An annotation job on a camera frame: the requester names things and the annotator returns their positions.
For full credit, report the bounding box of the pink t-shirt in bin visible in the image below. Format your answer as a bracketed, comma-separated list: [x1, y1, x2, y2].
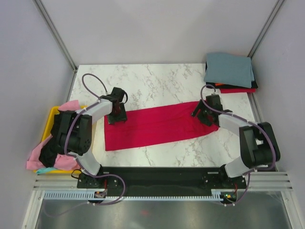
[26, 100, 82, 171]

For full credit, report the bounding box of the teal cloth in bin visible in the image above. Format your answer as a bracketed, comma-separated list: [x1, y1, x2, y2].
[35, 167, 56, 174]

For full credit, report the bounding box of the yellow plastic bin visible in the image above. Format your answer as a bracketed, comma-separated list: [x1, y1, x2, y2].
[26, 100, 81, 174]

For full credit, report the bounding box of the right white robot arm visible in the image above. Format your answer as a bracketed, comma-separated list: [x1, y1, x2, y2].
[192, 94, 281, 188]

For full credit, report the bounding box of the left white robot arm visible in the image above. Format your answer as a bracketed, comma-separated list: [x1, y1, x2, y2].
[51, 87, 128, 188]

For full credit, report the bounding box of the folded grey-blue t-shirt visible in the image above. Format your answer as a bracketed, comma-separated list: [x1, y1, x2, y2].
[204, 52, 254, 88]

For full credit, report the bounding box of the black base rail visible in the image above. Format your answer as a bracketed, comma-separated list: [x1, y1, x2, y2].
[76, 166, 247, 198]

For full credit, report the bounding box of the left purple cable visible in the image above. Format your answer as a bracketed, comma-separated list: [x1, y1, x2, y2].
[64, 73, 127, 206]

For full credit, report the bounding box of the black t-shirt in bin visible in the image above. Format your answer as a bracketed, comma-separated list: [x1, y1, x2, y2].
[39, 113, 64, 167]

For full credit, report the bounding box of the folded red t-shirt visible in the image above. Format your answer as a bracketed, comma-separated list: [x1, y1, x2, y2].
[220, 88, 256, 94]

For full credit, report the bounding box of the crimson red t-shirt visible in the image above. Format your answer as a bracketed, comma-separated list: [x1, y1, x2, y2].
[104, 102, 219, 151]

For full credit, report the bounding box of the white slotted cable duct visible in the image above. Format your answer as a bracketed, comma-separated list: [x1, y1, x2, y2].
[43, 190, 223, 201]

